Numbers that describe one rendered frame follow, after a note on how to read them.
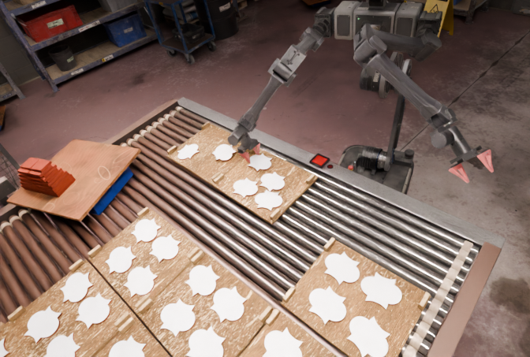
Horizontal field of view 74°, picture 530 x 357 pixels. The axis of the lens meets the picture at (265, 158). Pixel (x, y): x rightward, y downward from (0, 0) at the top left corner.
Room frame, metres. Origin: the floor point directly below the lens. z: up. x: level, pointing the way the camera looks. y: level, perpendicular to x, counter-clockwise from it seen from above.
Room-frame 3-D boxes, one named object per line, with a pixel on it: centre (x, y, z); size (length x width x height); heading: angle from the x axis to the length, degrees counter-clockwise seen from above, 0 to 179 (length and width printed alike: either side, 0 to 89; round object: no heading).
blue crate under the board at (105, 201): (1.46, 0.95, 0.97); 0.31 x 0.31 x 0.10; 62
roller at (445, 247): (1.38, -0.07, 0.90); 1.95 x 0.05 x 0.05; 41
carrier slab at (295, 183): (1.25, 0.03, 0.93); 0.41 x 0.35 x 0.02; 40
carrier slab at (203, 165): (1.57, 0.29, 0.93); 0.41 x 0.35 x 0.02; 41
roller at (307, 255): (1.15, 0.20, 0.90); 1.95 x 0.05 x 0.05; 41
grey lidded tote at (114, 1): (5.73, 1.66, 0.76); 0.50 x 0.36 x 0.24; 130
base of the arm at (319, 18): (1.73, -0.41, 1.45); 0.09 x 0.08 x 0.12; 54
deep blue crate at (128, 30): (5.73, 1.75, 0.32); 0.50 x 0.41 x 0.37; 121
